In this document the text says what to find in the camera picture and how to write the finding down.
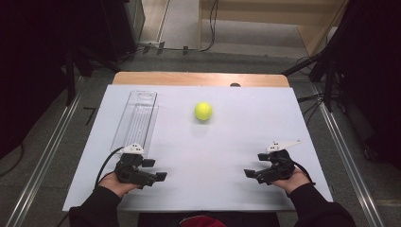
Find white board sheet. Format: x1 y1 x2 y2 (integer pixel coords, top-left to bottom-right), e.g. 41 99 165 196
61 83 335 213

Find light wooden shelf unit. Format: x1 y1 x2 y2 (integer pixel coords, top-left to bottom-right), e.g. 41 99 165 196
198 0 350 57

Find yellow tennis ball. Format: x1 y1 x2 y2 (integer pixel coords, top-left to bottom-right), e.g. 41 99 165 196
194 101 214 122

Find black floor cables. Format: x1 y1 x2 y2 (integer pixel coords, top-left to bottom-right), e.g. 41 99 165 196
297 94 326 125

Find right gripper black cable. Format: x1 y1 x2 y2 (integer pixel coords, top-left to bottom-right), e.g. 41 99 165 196
285 159 317 187

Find clear plastic tray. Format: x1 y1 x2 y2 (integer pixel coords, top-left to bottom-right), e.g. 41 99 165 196
110 90 160 157

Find red cloth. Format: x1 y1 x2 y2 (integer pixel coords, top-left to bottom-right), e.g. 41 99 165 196
179 215 228 227

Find black metal stand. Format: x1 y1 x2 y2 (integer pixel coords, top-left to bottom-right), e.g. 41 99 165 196
63 46 121 107

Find black tripod stand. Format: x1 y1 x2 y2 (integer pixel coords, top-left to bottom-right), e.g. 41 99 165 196
281 46 348 113

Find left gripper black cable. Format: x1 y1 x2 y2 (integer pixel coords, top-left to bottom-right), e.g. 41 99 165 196
94 146 126 189

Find black curtain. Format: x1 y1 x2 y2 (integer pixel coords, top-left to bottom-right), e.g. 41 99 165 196
0 0 107 160
325 0 401 171

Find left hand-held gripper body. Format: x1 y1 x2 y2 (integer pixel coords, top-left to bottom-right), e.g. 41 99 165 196
113 143 158 189

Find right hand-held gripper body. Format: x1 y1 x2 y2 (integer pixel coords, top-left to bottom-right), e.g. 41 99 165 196
255 139 303 186

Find person's dark clothing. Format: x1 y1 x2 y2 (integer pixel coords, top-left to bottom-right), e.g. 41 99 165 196
137 212 281 227

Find person's right hand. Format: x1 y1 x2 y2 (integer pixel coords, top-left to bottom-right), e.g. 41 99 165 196
270 166 312 196

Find black hanging cable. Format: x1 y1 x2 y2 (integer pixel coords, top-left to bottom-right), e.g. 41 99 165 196
136 0 220 55

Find dark cabinet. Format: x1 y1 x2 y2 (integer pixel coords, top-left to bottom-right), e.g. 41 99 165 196
100 0 147 62

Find person's left hand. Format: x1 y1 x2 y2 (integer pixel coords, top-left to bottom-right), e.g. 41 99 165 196
97 171 144 199

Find metal floor rail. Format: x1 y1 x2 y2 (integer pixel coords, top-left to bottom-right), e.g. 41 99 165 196
5 93 83 227
311 91 386 227

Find wooden table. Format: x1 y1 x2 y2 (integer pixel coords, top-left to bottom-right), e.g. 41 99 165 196
112 71 290 89

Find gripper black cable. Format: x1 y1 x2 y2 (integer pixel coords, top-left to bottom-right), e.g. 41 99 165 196
285 159 317 187
94 146 126 189

